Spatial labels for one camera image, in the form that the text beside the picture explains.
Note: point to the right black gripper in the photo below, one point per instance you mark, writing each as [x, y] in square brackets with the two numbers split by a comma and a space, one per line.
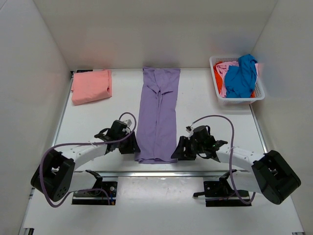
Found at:
[182, 154]

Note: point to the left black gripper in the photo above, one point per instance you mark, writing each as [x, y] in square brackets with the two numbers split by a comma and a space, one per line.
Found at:
[132, 146]

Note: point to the purple t shirt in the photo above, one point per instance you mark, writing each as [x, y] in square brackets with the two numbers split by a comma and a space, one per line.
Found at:
[157, 126]

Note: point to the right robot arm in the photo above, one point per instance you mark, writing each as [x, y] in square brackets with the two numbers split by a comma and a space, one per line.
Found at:
[268, 174]

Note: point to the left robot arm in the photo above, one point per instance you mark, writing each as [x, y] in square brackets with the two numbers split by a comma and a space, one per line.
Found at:
[56, 175]

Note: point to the folded pink t shirt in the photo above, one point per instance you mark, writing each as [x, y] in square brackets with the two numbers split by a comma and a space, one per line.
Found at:
[91, 86]

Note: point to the orange t shirt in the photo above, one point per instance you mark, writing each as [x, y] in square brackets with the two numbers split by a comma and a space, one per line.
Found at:
[218, 78]

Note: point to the blue t shirt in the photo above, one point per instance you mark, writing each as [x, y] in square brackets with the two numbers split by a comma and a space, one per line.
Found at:
[240, 80]

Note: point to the light pink t shirt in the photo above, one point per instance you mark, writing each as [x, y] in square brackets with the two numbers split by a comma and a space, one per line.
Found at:
[222, 69]

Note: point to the white plastic basket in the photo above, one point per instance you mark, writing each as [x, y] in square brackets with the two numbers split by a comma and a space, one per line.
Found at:
[259, 93]

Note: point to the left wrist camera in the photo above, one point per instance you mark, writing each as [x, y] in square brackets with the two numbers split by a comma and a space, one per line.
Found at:
[128, 122]

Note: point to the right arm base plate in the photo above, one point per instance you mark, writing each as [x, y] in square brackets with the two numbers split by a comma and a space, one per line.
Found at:
[217, 195]

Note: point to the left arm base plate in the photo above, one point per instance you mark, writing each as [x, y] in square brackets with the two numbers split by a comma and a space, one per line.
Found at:
[104, 197]

